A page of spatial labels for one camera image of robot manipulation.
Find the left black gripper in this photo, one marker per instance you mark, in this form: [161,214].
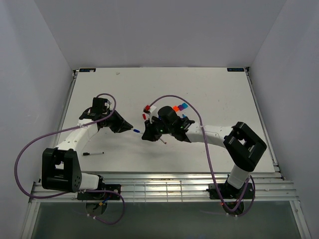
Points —
[122,125]

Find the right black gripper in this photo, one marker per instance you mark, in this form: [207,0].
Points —
[149,134]

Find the orange highlighter cap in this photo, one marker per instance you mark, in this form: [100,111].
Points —
[176,108]

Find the black thin pen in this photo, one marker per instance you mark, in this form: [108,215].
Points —
[92,153]

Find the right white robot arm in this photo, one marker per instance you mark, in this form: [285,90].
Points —
[244,146]

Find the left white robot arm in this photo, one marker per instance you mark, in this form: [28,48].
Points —
[60,165]

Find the left blue corner label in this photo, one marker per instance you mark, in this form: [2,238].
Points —
[89,70]

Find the blue corner label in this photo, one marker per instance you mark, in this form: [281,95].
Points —
[89,70]
[235,69]

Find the right blue corner label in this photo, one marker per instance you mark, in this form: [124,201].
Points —
[235,69]

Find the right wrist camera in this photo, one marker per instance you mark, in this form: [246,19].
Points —
[150,111]

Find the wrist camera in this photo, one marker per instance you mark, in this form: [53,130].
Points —
[100,107]
[150,111]

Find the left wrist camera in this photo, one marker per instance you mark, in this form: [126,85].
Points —
[100,107]

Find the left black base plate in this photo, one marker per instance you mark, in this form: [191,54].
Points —
[108,193]

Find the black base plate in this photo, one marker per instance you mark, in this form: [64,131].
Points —
[230,192]
[108,193]

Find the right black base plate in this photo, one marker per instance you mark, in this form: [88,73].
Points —
[230,192]

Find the aluminium frame rail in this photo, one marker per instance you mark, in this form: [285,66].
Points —
[191,187]

